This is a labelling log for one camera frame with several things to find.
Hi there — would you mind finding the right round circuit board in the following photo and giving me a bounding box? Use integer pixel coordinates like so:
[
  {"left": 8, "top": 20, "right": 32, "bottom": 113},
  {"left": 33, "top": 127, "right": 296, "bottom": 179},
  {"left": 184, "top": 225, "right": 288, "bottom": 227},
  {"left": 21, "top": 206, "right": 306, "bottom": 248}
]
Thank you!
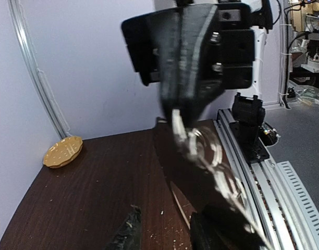
[{"left": 259, "top": 122, "right": 280, "bottom": 146}]

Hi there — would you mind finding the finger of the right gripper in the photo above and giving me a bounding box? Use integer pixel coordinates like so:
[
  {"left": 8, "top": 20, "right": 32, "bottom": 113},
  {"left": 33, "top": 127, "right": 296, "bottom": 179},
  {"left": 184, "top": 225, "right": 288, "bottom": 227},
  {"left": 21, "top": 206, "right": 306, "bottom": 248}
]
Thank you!
[{"left": 155, "top": 5, "right": 225, "bottom": 127}]

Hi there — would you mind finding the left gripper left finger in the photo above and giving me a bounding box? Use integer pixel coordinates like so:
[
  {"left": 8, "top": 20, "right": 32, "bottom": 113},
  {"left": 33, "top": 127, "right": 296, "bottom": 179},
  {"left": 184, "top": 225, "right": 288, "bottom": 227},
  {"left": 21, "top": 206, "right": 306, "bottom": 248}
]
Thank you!
[{"left": 104, "top": 205, "right": 142, "bottom": 250}]

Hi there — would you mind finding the right aluminium corner post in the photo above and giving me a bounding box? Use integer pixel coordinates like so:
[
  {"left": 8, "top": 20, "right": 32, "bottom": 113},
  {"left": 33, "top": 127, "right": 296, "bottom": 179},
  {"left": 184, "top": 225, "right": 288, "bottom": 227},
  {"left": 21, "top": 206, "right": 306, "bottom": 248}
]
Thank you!
[{"left": 8, "top": 1, "right": 71, "bottom": 139}]

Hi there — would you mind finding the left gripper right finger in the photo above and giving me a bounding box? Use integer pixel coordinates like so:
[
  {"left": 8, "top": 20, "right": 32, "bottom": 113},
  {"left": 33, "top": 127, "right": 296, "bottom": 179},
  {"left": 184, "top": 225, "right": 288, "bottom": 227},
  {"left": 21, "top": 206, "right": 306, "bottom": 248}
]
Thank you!
[{"left": 190, "top": 204, "right": 266, "bottom": 249}]

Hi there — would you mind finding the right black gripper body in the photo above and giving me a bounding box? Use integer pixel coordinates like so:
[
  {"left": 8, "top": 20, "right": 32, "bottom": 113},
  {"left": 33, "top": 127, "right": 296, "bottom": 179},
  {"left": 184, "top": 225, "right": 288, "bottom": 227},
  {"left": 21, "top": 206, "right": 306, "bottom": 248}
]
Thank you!
[{"left": 121, "top": 2, "right": 255, "bottom": 89}]

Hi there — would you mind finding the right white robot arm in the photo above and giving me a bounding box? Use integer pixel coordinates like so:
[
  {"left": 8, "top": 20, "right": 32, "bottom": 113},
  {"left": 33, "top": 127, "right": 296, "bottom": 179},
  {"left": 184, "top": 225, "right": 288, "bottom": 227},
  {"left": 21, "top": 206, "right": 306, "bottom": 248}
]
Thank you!
[{"left": 121, "top": 1, "right": 273, "bottom": 129}]

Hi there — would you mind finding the keyring with green tag keys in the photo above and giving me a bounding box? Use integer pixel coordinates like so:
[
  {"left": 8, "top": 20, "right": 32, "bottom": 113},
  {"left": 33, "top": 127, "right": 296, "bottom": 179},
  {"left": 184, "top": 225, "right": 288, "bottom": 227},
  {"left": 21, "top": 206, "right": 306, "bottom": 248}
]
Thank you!
[{"left": 171, "top": 109, "right": 273, "bottom": 249}]

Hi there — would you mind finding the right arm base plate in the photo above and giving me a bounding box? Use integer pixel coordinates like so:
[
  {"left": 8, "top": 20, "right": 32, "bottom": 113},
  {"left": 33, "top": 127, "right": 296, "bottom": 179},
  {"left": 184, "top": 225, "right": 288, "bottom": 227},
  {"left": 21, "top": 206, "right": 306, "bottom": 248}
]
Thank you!
[{"left": 230, "top": 92, "right": 269, "bottom": 164}]

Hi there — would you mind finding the aluminium rail frame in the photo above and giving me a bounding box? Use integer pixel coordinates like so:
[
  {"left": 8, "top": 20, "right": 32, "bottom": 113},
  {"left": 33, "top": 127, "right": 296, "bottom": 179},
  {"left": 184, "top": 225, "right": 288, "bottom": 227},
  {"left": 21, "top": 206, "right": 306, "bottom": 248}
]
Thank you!
[{"left": 214, "top": 109, "right": 319, "bottom": 249}]

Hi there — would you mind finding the yellow round plate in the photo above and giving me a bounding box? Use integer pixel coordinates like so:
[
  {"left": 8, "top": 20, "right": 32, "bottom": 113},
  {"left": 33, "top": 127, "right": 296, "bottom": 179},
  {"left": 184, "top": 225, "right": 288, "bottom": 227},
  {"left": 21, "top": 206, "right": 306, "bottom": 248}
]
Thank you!
[{"left": 43, "top": 136, "right": 83, "bottom": 169}]

